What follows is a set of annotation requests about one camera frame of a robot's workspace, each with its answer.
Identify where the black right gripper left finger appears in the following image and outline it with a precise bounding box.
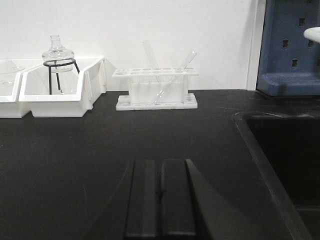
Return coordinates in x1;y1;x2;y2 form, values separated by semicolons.
124;160;159;238

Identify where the black lab sink basin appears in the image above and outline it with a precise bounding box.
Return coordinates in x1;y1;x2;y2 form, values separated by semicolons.
233;112;320;240

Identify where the white plastic bin with flask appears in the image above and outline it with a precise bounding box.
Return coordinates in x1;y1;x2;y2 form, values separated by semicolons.
19;57;109;118

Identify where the white test tube rack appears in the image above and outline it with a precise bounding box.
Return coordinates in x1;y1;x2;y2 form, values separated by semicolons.
112;67;199;111

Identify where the clear glass test tube left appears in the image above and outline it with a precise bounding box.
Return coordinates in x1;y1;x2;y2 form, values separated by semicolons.
142;40;159;69

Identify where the white dish on rack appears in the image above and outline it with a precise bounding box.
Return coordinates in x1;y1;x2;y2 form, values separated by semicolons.
303;27;320;43

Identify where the black wire tripod stand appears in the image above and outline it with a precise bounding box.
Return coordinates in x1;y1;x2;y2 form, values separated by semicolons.
43;58;80;95

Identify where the clear glass funnel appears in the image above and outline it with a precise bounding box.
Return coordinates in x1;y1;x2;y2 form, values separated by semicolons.
0;59;25;87

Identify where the white plastic middle bin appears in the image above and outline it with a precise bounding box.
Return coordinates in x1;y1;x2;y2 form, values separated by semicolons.
0;70;25;118

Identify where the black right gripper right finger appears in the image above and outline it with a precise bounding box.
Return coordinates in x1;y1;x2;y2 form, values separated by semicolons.
160;159;212;240

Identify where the clear glass flask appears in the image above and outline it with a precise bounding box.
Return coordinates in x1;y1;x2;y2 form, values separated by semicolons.
42;35;75;71

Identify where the clear glass test tube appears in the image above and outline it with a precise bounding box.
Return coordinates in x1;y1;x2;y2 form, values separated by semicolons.
151;50;197;105
142;40;159;69

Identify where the clear glass test tube right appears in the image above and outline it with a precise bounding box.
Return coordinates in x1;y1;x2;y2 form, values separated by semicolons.
151;50;197;105

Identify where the blue pegboard drying rack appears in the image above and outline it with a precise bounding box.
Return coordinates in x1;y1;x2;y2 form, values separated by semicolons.
256;0;320;97

